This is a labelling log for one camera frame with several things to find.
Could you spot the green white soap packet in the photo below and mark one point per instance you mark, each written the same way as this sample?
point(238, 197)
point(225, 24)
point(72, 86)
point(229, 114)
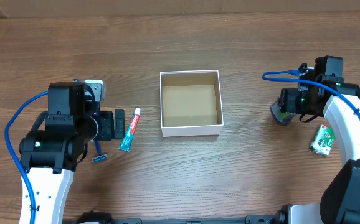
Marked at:
point(323, 141)

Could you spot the blue disposable razor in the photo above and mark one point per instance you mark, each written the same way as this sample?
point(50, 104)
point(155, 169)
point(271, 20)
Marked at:
point(100, 156)

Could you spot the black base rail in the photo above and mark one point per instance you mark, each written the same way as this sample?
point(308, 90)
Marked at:
point(92, 217)

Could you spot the white cardboard box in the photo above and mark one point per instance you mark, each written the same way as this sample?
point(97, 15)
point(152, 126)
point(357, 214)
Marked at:
point(190, 103)

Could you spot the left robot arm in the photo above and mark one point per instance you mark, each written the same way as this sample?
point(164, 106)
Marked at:
point(58, 141)

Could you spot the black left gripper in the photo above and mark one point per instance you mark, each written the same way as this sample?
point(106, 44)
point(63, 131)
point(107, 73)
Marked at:
point(108, 130)

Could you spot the clear soap pump bottle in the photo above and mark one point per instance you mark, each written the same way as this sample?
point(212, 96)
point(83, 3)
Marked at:
point(282, 118)

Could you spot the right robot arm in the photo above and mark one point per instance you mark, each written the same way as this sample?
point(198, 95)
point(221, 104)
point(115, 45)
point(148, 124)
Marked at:
point(322, 92)

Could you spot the colgate toothpaste tube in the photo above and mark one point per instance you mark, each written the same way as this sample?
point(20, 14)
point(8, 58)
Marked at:
point(129, 135)

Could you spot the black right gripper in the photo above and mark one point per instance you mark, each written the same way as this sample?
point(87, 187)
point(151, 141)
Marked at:
point(287, 104)

